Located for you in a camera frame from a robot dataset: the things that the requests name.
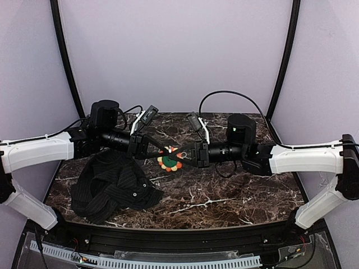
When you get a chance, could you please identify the white slotted cable duct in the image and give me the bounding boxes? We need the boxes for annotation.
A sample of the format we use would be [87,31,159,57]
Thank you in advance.
[43,244,263,268]

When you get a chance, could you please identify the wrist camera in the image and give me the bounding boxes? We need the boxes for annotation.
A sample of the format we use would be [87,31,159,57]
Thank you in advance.
[130,105,159,135]
[186,112,210,145]

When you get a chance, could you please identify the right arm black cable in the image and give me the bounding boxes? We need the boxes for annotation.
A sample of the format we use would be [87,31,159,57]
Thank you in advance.
[198,89,359,151]

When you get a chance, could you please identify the black pinstriped shirt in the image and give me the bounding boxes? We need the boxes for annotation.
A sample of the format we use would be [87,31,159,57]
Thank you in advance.
[70,149,164,225]

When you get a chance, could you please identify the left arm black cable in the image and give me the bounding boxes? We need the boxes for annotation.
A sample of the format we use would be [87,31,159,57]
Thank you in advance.
[27,105,144,138]

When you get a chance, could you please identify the flower brooch green orange yellow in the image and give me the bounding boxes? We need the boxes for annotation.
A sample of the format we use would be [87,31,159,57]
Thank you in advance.
[157,146,183,172]

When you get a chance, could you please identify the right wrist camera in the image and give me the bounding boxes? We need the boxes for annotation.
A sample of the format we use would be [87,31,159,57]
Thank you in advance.
[186,112,210,145]

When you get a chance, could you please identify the right black frame post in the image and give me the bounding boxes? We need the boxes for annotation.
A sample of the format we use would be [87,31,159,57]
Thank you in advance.
[266,0,301,121]

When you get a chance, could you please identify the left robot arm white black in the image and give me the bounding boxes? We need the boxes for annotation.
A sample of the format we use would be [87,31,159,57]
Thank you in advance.
[1,100,168,230]

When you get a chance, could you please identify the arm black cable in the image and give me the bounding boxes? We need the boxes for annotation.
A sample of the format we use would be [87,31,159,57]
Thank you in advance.
[27,105,144,138]
[198,89,359,151]

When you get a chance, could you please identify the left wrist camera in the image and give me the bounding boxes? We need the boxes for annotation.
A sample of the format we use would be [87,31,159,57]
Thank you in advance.
[130,105,159,135]

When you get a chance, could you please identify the left black frame post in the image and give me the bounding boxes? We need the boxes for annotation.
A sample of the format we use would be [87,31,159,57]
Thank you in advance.
[49,0,85,118]

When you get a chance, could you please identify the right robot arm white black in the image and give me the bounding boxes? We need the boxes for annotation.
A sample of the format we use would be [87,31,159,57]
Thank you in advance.
[168,113,358,231]

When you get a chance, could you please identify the black frame post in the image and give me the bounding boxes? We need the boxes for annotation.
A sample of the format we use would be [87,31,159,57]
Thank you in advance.
[266,0,301,121]
[49,0,85,118]

